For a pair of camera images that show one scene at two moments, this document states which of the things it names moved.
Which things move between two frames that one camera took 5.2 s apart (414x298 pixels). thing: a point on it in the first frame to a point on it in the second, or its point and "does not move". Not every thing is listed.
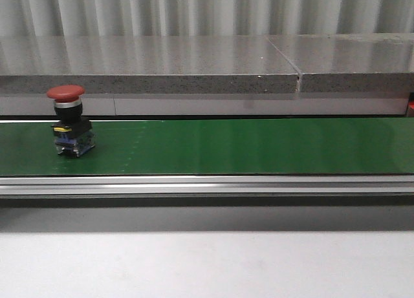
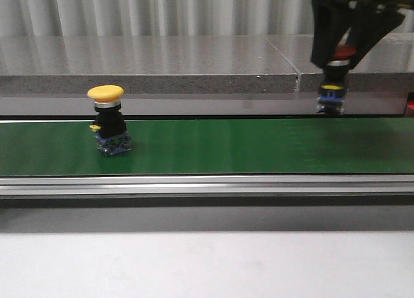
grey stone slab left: x=145 y=64 does not move
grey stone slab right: x=378 y=63 does not move
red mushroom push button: x=73 y=134 to x=331 y=94
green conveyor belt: x=217 y=147 does not move
